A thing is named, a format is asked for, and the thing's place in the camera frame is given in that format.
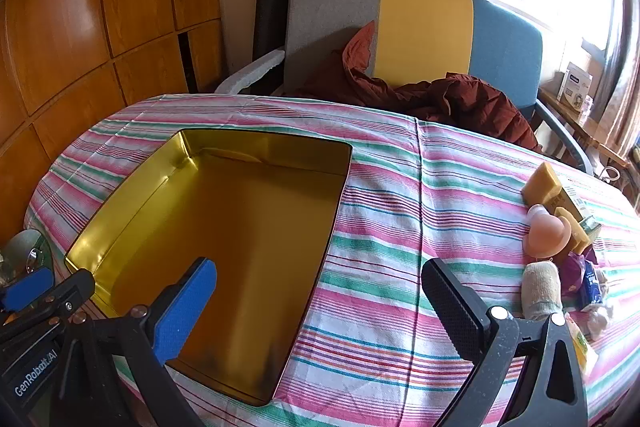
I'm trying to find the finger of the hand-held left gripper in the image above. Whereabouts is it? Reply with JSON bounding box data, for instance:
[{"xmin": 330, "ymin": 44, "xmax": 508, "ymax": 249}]
[
  {"xmin": 0, "ymin": 267, "xmax": 55, "ymax": 314},
  {"xmin": 0, "ymin": 269, "xmax": 96, "ymax": 343}
]

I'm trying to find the wooden wardrobe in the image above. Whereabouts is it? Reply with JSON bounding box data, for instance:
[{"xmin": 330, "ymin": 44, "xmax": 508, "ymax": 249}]
[{"xmin": 0, "ymin": 0, "xmax": 226, "ymax": 253}]

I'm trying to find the beige carton box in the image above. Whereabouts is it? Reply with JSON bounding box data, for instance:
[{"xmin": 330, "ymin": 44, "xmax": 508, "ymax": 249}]
[{"xmin": 552, "ymin": 186, "xmax": 591, "ymax": 223}]

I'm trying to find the striped tablecloth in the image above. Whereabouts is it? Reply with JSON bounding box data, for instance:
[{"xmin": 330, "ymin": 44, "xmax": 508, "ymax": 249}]
[{"xmin": 24, "ymin": 93, "xmax": 640, "ymax": 427}]

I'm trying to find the black rolled mat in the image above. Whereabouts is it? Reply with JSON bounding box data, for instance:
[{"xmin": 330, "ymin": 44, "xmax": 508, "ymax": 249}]
[{"xmin": 251, "ymin": 0, "xmax": 299, "ymax": 80}]

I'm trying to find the yellow snack packet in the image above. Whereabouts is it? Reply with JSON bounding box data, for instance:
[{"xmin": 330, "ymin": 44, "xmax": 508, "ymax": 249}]
[{"xmin": 565, "ymin": 312, "xmax": 601, "ymax": 375}]

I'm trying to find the green and white box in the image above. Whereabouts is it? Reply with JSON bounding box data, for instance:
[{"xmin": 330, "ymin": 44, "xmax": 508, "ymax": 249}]
[{"xmin": 577, "ymin": 214, "xmax": 603, "ymax": 243}]

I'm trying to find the white carton box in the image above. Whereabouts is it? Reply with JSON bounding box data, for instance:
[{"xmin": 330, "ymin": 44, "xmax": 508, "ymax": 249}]
[{"xmin": 558, "ymin": 62, "xmax": 594, "ymax": 112}]

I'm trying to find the beige patterned curtain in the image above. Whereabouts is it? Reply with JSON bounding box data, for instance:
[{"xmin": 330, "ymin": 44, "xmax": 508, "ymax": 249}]
[{"xmin": 595, "ymin": 0, "xmax": 640, "ymax": 158}]

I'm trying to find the dark red jacket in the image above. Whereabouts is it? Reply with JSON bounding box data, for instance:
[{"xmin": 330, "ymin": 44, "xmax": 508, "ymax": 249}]
[{"xmin": 287, "ymin": 21, "xmax": 543, "ymax": 152}]

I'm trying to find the yellow sponge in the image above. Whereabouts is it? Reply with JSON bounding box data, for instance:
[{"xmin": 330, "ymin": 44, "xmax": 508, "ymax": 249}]
[
  {"xmin": 554, "ymin": 207, "xmax": 596, "ymax": 257},
  {"xmin": 521, "ymin": 162, "xmax": 563, "ymax": 212}
]

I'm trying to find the gold tin box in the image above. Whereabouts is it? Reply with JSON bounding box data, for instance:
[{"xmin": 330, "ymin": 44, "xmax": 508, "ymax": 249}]
[{"xmin": 64, "ymin": 128, "xmax": 353, "ymax": 408}]

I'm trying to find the white towel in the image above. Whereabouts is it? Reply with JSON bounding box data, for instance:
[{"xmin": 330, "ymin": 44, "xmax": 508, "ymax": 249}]
[{"xmin": 521, "ymin": 259, "xmax": 563, "ymax": 320}]

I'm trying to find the wooden side table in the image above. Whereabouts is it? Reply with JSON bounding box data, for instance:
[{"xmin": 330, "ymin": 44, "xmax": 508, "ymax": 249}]
[{"xmin": 537, "ymin": 87, "xmax": 633, "ymax": 172}]

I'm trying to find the blue packet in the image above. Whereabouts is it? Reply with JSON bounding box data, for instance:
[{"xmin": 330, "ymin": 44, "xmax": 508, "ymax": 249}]
[{"xmin": 580, "ymin": 259, "xmax": 608, "ymax": 310}]

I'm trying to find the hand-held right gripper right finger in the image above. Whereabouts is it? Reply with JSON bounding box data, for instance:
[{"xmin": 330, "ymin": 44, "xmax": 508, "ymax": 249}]
[{"xmin": 421, "ymin": 258, "xmax": 589, "ymax": 427}]

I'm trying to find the grey yellow blue armchair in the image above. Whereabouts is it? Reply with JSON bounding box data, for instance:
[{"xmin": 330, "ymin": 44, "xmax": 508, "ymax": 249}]
[{"xmin": 215, "ymin": 0, "xmax": 596, "ymax": 175}]

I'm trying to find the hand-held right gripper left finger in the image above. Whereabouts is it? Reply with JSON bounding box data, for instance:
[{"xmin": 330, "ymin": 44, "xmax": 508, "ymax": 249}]
[{"xmin": 55, "ymin": 257, "xmax": 219, "ymax": 427}]

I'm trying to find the white cable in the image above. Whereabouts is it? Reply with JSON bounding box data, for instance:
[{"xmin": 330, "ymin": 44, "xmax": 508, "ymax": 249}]
[{"xmin": 600, "ymin": 164, "xmax": 631, "ymax": 184}]

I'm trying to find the clear glass cup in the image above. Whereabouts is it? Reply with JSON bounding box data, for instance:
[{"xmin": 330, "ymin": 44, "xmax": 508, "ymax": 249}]
[{"xmin": 22, "ymin": 246, "xmax": 47, "ymax": 271}]

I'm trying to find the purple snack packet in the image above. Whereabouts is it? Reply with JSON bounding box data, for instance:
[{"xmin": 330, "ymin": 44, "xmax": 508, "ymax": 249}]
[{"xmin": 560, "ymin": 252, "xmax": 588, "ymax": 295}]

